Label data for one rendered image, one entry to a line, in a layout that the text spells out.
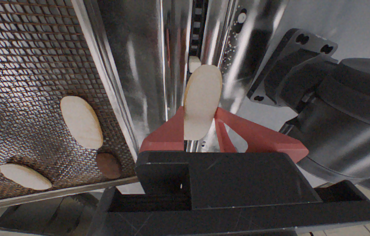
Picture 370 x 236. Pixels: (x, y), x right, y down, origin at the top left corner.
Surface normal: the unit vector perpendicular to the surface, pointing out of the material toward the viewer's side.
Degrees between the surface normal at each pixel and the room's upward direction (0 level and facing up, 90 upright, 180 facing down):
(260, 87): 0
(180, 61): 0
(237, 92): 0
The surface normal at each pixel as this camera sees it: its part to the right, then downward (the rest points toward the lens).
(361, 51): 0.05, 0.66
